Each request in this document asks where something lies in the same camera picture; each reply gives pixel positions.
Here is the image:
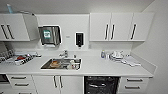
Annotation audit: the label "stainless steel dishwasher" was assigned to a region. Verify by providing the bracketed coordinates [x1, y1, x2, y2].
[83, 75, 120, 94]

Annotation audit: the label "black soap dispenser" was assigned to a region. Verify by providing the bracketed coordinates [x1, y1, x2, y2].
[74, 31, 85, 47]

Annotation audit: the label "white mug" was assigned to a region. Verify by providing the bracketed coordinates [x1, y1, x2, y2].
[71, 59, 78, 68]

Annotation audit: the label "blue dish soap bottle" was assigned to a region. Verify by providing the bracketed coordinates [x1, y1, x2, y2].
[100, 49, 106, 60]

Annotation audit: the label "white plate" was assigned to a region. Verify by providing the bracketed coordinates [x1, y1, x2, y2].
[69, 63, 81, 70]

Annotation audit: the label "chrome faucet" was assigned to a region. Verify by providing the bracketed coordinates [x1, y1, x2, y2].
[58, 49, 70, 59]

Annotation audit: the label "small white bottle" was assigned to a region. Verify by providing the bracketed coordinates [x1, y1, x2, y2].
[105, 52, 111, 60]

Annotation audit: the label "bowl with orange food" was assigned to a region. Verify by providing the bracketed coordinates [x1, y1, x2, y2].
[49, 59, 60, 67]

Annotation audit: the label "steel paper towel dispenser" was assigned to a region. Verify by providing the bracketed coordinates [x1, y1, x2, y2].
[37, 25, 63, 48]

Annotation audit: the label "white base cabinet doors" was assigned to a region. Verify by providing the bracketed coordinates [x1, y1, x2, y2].
[32, 74, 85, 94]

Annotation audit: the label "stainless steel sink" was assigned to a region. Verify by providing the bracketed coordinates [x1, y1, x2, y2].
[40, 57, 83, 71]

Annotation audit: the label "white drawer stack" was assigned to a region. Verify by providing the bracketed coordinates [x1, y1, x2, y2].
[5, 74, 35, 94]
[118, 76, 148, 94]

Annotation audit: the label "tall pale blue bottle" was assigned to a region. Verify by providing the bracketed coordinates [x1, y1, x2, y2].
[6, 3, 15, 15]

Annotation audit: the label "built-in black microwave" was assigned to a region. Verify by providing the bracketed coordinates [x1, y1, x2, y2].
[0, 73, 9, 84]

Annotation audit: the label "white wall cabinet door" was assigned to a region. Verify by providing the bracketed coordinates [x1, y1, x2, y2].
[89, 12, 112, 42]
[110, 12, 134, 42]
[129, 12, 155, 42]

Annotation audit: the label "wire dish rack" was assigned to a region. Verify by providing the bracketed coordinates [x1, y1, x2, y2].
[0, 49, 37, 66]

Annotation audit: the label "white wall cabinet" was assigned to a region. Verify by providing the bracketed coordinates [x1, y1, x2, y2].
[0, 12, 32, 42]

